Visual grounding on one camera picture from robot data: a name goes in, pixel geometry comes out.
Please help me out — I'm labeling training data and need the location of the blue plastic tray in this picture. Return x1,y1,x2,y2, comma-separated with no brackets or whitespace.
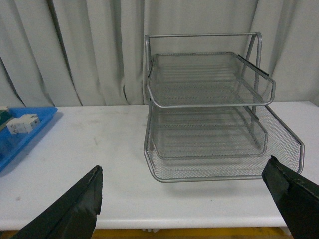
0,107,57,171

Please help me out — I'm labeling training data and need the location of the white curtain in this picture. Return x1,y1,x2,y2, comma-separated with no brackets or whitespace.
0,0,319,107

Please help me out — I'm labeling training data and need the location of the green knife switch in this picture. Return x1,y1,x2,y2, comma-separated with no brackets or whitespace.
0,106,13,131

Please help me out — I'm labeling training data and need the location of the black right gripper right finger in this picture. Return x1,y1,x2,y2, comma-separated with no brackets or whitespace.
262,156,319,239

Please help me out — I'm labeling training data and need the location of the silver wire rack frame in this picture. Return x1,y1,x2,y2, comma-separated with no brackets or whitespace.
144,31,263,150

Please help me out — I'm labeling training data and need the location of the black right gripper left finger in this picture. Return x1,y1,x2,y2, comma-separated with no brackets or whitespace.
13,165,103,239

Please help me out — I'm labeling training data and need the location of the white circuit breaker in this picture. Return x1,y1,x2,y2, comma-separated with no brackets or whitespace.
6,114,40,134

